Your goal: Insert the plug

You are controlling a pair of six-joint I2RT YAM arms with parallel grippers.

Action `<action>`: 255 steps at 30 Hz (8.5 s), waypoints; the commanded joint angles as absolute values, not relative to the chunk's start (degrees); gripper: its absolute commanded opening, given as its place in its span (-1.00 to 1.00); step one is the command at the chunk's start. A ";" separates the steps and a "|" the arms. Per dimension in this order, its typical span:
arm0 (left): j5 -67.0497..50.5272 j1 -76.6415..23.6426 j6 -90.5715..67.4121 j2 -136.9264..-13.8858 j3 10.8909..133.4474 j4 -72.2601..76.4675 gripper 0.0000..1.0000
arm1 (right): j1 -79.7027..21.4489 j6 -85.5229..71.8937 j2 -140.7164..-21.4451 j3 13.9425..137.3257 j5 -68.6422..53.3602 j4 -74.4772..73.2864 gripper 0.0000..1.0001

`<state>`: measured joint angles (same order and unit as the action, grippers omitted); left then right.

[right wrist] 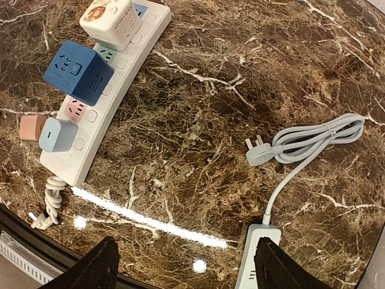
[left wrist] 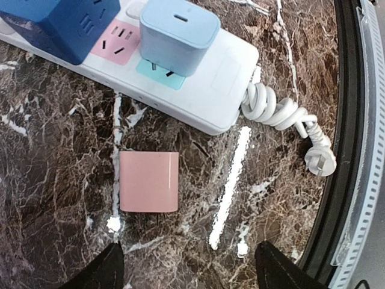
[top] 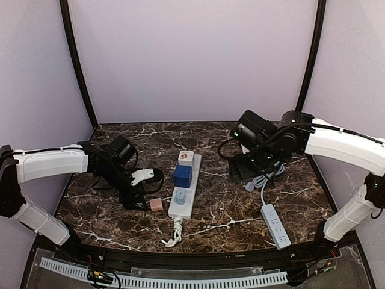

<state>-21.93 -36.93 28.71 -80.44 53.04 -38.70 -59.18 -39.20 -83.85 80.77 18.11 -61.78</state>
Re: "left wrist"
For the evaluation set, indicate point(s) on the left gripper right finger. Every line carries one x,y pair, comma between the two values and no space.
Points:
276,271

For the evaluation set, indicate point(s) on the white slotted cable duct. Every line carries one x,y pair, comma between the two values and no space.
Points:
359,256

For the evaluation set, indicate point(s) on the white multicolour power strip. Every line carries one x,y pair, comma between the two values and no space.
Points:
209,100

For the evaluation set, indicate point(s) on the light blue cube charger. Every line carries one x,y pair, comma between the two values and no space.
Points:
176,34

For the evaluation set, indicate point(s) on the pink cube charger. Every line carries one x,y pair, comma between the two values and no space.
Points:
149,182

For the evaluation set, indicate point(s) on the black front table rail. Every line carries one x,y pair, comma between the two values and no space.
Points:
347,144

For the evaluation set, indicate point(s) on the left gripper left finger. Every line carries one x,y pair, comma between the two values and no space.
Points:
104,272

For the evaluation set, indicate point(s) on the blue cube socket adapter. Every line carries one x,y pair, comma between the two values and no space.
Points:
67,29

